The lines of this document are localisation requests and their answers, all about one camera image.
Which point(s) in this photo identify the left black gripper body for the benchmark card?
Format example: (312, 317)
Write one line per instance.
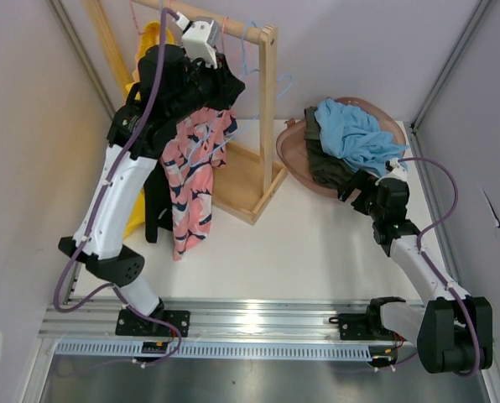
(207, 86)

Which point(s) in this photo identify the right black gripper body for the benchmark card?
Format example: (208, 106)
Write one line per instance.
(366, 201)

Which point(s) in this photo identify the olive green shorts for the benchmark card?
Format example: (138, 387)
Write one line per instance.
(326, 170)

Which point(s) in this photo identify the light blue shorts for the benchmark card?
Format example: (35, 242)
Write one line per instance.
(350, 134)

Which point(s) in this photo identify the pink patterned shorts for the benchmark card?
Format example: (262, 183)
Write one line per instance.
(191, 188)

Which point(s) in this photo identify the blue wire hanger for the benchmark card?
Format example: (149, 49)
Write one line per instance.
(232, 135)

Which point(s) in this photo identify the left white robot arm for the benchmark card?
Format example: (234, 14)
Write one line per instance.
(172, 85)

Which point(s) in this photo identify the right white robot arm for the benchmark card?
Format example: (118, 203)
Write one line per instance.
(453, 333)

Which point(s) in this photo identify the yellow shorts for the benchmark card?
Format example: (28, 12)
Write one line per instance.
(148, 38)

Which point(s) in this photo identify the black shorts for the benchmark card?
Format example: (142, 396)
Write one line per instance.
(158, 204)

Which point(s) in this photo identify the pink translucent plastic basin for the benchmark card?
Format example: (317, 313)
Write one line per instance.
(291, 149)

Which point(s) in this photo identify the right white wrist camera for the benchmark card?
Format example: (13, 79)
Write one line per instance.
(394, 171)

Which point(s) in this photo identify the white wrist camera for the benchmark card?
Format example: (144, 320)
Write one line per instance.
(198, 38)
(394, 171)

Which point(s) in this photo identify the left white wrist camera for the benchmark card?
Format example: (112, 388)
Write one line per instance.
(198, 38)

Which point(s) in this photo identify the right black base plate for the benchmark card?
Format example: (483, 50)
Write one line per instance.
(362, 327)

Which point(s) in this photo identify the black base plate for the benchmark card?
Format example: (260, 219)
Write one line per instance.
(130, 324)
(362, 327)

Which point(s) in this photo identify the aluminium mounting rail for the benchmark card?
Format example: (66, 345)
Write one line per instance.
(231, 320)

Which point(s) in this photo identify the slotted cable duct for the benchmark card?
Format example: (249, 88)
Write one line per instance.
(217, 350)

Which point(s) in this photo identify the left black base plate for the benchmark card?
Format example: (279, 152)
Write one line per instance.
(130, 324)

